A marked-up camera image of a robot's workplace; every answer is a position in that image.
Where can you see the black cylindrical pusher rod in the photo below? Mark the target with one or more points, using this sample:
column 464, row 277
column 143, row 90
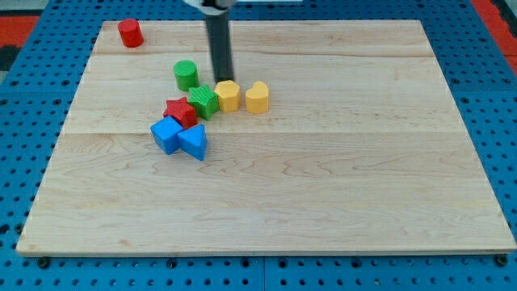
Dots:
column 219, row 40

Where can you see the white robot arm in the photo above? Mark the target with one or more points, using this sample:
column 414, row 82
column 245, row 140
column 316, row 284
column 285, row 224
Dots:
column 211, row 7

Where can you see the yellow heart block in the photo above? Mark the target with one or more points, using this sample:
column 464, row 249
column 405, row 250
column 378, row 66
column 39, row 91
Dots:
column 257, row 98

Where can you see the green cylinder block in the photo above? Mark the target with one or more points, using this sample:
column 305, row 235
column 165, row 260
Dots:
column 186, row 75

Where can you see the yellow hexagon block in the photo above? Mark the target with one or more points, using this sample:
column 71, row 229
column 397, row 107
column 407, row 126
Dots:
column 229, row 95

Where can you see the green star block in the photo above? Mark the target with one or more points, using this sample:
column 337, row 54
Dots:
column 204, row 101

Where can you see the red cylinder block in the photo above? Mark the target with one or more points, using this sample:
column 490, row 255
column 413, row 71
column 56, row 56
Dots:
column 130, row 33

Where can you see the red star block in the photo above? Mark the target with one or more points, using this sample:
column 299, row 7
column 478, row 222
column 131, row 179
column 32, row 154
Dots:
column 181, row 111

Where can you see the blue triangle block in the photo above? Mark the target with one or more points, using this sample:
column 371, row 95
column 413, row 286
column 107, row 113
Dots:
column 194, row 141

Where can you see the blue cube block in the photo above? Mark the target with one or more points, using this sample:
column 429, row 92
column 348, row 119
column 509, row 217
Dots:
column 165, row 133

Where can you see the wooden board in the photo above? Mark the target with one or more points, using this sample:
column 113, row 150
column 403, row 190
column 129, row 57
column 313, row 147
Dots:
column 362, row 151

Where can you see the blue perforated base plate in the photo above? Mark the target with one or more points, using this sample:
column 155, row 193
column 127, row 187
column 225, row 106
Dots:
column 40, row 87

